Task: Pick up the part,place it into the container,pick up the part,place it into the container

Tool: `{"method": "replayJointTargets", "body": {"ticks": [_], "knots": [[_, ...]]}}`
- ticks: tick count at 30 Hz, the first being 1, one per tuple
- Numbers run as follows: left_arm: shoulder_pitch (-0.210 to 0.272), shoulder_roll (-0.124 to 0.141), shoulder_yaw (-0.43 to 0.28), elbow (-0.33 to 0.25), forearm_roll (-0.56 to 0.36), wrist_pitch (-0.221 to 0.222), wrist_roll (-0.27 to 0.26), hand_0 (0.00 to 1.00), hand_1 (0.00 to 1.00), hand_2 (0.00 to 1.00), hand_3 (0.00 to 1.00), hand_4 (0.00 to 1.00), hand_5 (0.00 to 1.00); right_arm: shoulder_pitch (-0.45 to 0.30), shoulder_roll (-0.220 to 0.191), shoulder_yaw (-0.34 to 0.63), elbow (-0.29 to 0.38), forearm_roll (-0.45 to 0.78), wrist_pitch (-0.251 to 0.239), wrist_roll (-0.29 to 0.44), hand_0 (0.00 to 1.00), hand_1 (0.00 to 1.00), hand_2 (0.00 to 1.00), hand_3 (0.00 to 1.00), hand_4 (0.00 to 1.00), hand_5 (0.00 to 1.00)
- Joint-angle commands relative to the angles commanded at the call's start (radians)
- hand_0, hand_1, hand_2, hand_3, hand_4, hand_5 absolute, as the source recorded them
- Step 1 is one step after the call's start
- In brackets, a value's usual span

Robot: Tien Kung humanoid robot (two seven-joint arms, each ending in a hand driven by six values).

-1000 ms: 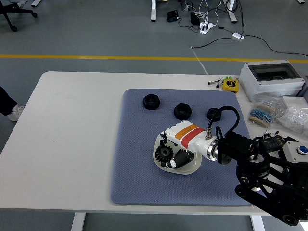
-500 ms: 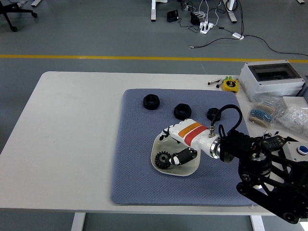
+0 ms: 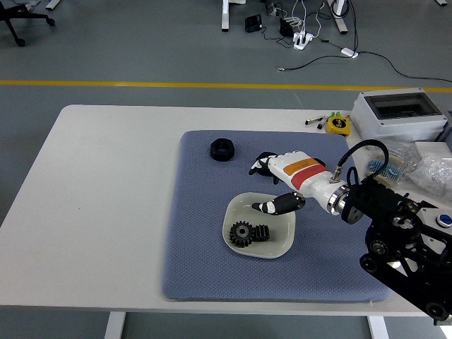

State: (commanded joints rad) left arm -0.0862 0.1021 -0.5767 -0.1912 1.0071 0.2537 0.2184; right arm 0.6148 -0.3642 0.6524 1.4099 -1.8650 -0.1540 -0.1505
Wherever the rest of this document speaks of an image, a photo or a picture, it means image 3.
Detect large black hex nut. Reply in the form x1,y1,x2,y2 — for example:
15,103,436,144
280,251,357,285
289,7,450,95
254,160,273,177
209,138,235,162

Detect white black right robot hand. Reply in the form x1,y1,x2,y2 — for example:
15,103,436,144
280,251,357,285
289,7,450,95
248,150,345,215

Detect grey electrical enclosure box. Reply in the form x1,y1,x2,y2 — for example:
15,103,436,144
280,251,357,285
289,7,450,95
350,88,448,151

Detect black charger box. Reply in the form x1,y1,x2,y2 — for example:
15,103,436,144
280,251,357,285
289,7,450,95
278,17,295,37

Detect long black floor cable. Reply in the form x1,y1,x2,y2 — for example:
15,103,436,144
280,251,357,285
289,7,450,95
277,51,452,85

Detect white table leg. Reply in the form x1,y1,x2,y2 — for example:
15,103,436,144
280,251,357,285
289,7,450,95
367,315,389,339
104,312,126,339

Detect silver black pliers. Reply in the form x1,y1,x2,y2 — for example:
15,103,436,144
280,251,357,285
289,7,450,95
304,114,328,130

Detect white background desk leg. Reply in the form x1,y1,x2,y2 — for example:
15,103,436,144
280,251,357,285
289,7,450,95
221,0,232,32
326,0,350,35

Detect flat white box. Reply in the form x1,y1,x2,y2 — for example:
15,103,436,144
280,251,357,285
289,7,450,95
413,140,452,160

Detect yellow tape measure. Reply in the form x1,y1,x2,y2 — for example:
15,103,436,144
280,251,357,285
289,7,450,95
325,115,352,137

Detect white square dish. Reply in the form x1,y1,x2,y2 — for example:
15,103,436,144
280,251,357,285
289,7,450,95
221,191,297,260

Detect white power strip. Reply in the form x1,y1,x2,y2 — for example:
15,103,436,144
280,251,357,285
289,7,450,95
292,31,315,50

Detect black power adapter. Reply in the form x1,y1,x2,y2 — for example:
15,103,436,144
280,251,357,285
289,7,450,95
244,14,263,33

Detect small black nut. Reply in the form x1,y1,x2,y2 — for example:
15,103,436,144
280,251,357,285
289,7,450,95
254,224,272,243

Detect black toothed gear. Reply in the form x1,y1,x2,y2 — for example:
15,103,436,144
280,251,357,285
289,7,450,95
229,220,256,248

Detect clear bag of transparent parts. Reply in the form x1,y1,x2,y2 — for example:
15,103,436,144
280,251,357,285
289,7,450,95
411,154,452,197

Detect blue-grey quilted mat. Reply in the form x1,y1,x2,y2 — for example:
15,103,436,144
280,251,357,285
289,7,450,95
161,129,392,303

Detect black office chair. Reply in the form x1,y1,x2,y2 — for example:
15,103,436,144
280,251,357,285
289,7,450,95
0,0,56,47

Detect clear bag of blue components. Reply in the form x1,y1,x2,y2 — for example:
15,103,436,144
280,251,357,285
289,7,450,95
365,141,420,186

